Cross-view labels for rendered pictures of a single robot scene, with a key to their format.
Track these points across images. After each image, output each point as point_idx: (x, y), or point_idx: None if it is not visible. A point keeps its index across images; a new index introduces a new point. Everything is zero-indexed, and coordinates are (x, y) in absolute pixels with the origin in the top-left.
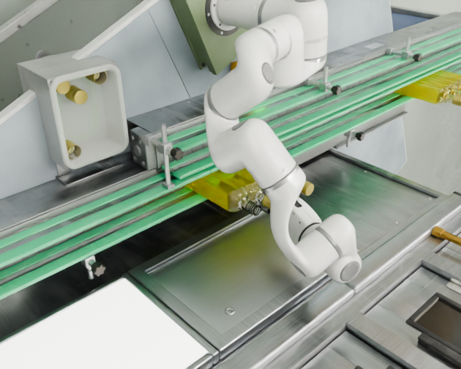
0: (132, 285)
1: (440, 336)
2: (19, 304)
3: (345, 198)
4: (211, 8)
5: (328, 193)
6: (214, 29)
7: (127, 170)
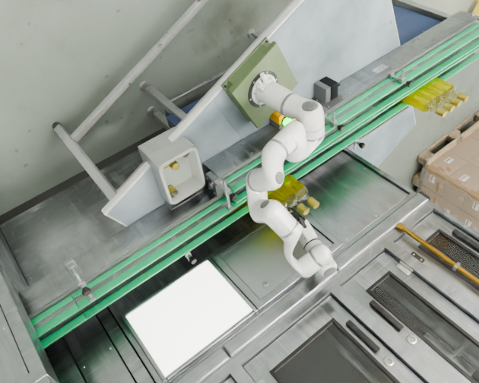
0: (211, 265)
1: (384, 300)
2: None
3: (347, 194)
4: (252, 96)
5: (335, 189)
6: (255, 106)
7: (205, 197)
